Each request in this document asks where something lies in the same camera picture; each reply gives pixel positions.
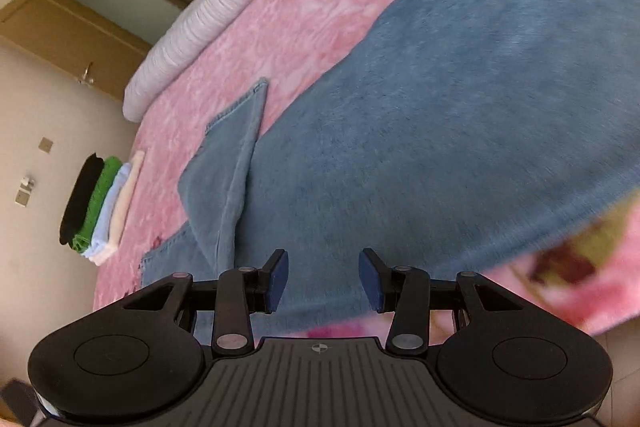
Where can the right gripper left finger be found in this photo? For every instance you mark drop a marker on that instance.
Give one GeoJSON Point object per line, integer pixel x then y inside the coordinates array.
{"type": "Point", "coordinates": [235, 296]}

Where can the green knitted folded garment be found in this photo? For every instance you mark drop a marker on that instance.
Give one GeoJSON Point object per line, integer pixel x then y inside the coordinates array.
{"type": "Point", "coordinates": [82, 239]}

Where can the blue denim jeans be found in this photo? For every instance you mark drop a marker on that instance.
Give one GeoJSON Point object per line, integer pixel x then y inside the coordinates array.
{"type": "Point", "coordinates": [457, 135]}

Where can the black folded garment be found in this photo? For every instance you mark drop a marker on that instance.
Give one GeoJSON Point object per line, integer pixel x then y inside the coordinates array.
{"type": "Point", "coordinates": [77, 206]}

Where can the cream folded garment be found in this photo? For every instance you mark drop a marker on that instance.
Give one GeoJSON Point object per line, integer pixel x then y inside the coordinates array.
{"type": "Point", "coordinates": [121, 208]}

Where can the pink floral fleece blanket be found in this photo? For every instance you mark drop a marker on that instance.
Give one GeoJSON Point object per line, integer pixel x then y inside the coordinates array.
{"type": "Point", "coordinates": [291, 42]}

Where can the light blue folded garment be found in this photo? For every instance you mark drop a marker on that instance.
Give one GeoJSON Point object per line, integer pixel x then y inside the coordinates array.
{"type": "Point", "coordinates": [99, 236]}

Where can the wooden room door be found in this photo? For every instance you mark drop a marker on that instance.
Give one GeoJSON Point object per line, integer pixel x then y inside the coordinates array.
{"type": "Point", "coordinates": [75, 39]}

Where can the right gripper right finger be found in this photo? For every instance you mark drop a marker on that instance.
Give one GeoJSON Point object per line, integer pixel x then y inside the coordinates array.
{"type": "Point", "coordinates": [411, 294]}

